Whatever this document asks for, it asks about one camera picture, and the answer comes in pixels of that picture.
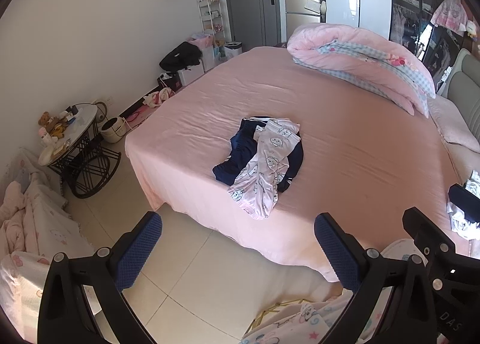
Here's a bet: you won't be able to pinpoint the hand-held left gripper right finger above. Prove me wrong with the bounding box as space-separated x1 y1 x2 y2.
313 212 439 344

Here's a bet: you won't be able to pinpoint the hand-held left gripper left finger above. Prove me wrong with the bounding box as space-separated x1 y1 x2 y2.
37 211 163 344

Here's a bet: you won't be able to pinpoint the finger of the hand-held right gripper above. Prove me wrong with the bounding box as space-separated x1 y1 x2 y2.
402 207 464 274

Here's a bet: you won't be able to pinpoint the pink printed pajama pants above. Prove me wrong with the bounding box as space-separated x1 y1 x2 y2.
227 118 302 220

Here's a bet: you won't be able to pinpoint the navy shorts with white stripes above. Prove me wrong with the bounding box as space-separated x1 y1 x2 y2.
212 116 304 195

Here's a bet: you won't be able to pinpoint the pile of white navy clothes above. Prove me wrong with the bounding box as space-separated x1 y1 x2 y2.
446 171 480 240

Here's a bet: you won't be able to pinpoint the person's printed fleece pajamas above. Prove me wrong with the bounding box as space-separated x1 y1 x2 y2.
240 238 426 344

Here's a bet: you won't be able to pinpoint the white printed quilt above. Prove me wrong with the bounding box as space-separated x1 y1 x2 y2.
0 149 95 324

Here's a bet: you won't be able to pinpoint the bed with pink sheet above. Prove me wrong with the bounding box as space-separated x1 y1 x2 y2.
125 44 480 283

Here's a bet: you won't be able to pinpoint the white round appliance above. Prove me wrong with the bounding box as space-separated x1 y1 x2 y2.
100 116 124 143

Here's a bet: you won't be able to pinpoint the pink and white cloth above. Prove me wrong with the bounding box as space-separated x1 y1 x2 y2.
143 89 177 108

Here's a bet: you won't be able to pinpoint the white storage box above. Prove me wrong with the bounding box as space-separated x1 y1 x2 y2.
176 67 205 86

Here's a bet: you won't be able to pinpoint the black bag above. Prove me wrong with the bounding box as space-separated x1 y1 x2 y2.
159 41 203 72

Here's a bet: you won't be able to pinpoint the pink and blue checked duvet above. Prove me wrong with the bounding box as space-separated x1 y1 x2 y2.
287 22 437 118

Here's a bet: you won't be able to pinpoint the pink printed jacket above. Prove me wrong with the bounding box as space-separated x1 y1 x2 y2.
430 0 468 32

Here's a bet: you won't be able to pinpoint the pink bag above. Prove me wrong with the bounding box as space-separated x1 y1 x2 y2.
189 31 214 53

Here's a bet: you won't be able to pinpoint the white bin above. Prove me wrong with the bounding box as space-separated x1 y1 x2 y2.
224 41 243 62

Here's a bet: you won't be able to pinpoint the white handbag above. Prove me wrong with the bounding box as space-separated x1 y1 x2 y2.
304 0 327 17

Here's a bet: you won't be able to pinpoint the silver refrigerator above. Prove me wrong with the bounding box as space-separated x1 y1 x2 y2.
283 0 323 42

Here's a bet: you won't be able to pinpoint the white shelf rack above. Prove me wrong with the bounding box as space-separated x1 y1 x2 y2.
197 0 227 45

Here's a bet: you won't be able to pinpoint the gold wire basket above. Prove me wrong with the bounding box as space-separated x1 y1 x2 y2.
245 298 313 334

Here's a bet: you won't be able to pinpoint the round table with black frame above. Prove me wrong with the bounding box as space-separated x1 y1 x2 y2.
38 104 122 199

